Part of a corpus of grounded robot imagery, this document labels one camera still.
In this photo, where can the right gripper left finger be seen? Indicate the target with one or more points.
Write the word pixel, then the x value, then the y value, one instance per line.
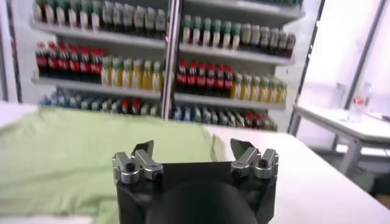
pixel 146 161

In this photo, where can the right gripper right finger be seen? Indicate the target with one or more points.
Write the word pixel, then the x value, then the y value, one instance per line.
pixel 248 158

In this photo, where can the light green shirt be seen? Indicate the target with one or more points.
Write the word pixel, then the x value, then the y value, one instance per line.
pixel 76 158

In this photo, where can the yellow juice bottle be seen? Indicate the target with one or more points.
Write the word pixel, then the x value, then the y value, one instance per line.
pixel 255 90
pixel 116 74
pixel 237 88
pixel 282 93
pixel 147 77
pixel 273 92
pixel 264 91
pixel 157 78
pixel 127 75
pixel 106 73
pixel 246 89
pixel 137 76

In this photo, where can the red cap cola bottle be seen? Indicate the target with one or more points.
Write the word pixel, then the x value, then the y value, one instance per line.
pixel 182 77
pixel 228 82
pixel 201 79
pixel 52 61
pixel 220 81
pixel 96 66
pixel 73 64
pixel 41 61
pixel 211 80
pixel 192 78
pixel 63 62
pixel 84 65

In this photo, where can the white side table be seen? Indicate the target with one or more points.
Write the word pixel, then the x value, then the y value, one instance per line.
pixel 350 124

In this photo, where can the dark bottle beige label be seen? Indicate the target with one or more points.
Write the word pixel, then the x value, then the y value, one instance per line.
pixel 255 38
pixel 245 37
pixel 264 40
pixel 282 43
pixel 273 41

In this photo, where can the green cap dark tea bottle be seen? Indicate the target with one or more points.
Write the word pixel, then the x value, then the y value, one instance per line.
pixel 186 30
pixel 235 36
pixel 197 31
pixel 83 16
pixel 226 35
pixel 207 33
pixel 95 17
pixel 60 15
pixel 37 13
pixel 216 34
pixel 48 14
pixel 72 16

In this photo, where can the clear bottle red label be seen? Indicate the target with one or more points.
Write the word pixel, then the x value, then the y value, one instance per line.
pixel 361 100

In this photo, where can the dark bottle white square label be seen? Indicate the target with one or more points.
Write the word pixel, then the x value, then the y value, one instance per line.
pixel 160 23
pixel 128 19
pixel 118 18
pixel 150 22
pixel 139 20
pixel 107 17

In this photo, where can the dark diagonal frame pole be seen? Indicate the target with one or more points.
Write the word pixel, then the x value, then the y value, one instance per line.
pixel 13 51
pixel 307 61

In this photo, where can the grey diagonal frame pole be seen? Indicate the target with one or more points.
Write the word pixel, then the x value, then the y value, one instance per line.
pixel 365 51

